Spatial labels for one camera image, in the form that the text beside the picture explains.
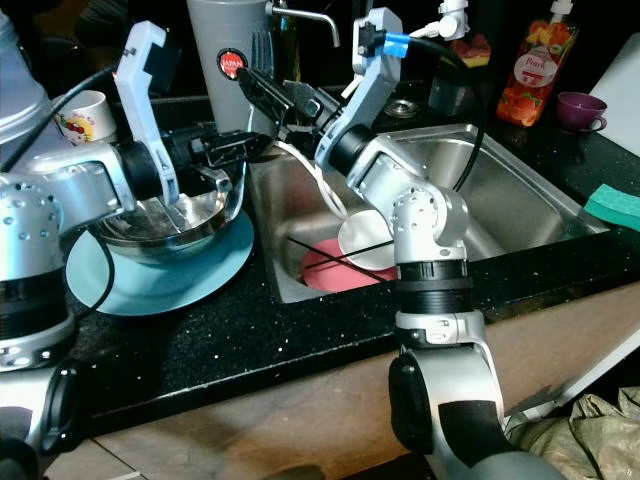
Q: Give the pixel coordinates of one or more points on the pink plate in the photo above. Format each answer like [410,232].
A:
[320,275]

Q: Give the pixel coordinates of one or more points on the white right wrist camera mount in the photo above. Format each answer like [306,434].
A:
[375,85]

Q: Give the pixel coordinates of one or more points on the yellow and red sponge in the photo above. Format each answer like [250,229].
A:
[480,52]

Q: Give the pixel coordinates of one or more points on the stainless steel sink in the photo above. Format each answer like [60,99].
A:
[520,200]

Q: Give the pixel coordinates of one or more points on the white faucet diverter fitting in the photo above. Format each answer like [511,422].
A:
[455,15]

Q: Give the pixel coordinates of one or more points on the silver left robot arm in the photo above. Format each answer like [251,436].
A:
[30,220]

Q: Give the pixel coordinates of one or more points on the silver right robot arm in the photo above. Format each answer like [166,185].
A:
[430,215]

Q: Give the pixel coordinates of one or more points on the small white dish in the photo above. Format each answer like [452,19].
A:
[370,230]

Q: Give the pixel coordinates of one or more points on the green sponge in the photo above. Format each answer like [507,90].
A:
[615,207]

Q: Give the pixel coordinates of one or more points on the olive woven sack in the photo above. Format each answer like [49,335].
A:
[580,435]

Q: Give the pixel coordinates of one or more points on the steel filter spout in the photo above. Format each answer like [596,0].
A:
[310,15]

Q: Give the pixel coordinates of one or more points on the white cup with fruit print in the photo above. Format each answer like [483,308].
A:
[85,120]

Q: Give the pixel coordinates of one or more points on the brown wooden cabinet front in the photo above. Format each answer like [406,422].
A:
[280,420]

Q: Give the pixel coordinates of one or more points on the stainless steel bowl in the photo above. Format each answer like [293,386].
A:
[190,230]

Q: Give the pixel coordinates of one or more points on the white board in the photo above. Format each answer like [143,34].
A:
[622,115]

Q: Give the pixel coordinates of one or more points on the peach dish soap pouch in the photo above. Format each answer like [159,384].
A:
[540,85]

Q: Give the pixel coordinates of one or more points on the grey water filter canister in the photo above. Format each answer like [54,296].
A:
[220,30]

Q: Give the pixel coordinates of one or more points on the light blue plate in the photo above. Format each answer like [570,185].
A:
[190,285]

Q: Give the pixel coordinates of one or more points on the purple cup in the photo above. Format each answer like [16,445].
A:
[580,112]

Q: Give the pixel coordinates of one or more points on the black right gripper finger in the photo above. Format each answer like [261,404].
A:
[273,117]
[265,88]

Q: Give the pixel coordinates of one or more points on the black sponge holder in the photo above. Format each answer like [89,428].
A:
[465,92]

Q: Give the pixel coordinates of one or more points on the yellow oil bottle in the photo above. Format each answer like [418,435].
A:
[285,50]

